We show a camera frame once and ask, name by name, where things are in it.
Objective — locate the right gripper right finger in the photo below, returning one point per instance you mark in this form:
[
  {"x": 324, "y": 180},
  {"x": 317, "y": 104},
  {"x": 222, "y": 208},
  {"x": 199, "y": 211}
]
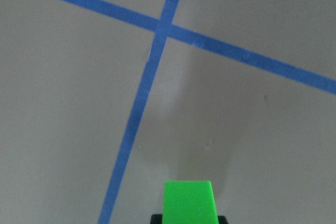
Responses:
[{"x": 222, "y": 220}]

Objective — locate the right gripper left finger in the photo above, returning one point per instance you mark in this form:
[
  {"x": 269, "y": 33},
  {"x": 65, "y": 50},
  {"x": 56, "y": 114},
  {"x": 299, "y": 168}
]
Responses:
[{"x": 156, "y": 219}]

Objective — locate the green toy block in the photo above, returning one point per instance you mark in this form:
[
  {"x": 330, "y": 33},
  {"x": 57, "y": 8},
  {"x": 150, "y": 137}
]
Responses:
[{"x": 189, "y": 201}]

